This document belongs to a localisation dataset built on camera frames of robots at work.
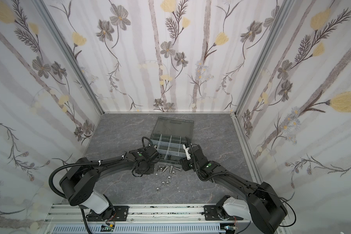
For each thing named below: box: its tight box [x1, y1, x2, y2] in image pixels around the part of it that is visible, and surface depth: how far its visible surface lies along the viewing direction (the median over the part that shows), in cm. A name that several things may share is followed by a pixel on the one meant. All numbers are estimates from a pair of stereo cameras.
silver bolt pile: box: [158, 165, 182, 179], surface depth 90 cm
